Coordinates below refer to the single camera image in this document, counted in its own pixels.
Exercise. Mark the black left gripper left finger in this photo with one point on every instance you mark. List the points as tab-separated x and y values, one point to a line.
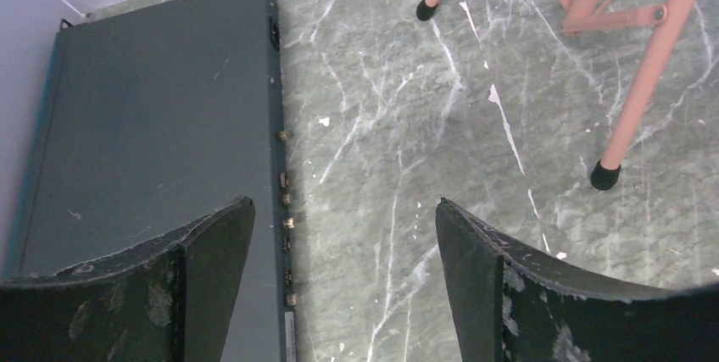
170	298

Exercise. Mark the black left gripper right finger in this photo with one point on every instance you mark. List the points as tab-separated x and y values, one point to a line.
513	302

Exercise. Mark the dark blue audio receiver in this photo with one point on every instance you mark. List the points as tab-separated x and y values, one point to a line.
151	120

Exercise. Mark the pink music stand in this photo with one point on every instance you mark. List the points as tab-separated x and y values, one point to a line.
597	93

